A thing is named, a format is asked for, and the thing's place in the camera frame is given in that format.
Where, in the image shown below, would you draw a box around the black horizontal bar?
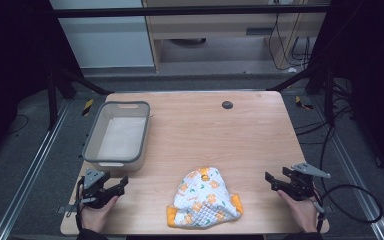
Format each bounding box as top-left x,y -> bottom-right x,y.
51,4 -> 331,19

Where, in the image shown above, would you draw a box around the yellow black striped tape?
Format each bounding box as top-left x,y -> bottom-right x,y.
294,95 -> 314,111
81,98 -> 95,117

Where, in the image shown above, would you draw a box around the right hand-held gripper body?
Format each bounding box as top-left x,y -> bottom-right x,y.
277,162 -> 332,202

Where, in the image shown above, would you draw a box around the hanging black cables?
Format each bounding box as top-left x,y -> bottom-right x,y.
267,11 -> 314,72

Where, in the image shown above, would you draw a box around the black wrist strap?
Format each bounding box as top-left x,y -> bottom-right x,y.
74,176 -> 86,232

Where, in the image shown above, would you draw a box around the white cabinet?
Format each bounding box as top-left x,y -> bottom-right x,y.
48,0 -> 155,69

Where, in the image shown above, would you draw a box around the white quilted orange-print cloth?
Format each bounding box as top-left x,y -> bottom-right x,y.
166,166 -> 244,229

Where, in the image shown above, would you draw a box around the black cable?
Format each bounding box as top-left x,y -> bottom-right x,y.
314,113 -> 384,224

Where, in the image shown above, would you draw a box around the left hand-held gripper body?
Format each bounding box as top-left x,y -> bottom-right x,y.
57,167 -> 121,215

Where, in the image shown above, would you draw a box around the grey plastic basket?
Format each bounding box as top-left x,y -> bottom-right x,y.
81,100 -> 152,173

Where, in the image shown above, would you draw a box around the black metal stand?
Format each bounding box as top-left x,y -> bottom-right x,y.
267,64 -> 336,128
45,68 -> 114,131

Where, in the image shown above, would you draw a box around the aluminium rail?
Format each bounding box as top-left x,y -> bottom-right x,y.
0,99 -> 72,240
313,99 -> 384,240

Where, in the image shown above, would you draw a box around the person's left hand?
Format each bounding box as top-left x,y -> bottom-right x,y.
78,194 -> 120,234

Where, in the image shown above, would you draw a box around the person's right hand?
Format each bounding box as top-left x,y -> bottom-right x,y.
276,189 -> 319,234

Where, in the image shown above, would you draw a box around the wooden desk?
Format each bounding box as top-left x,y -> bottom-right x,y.
141,0 -> 331,73

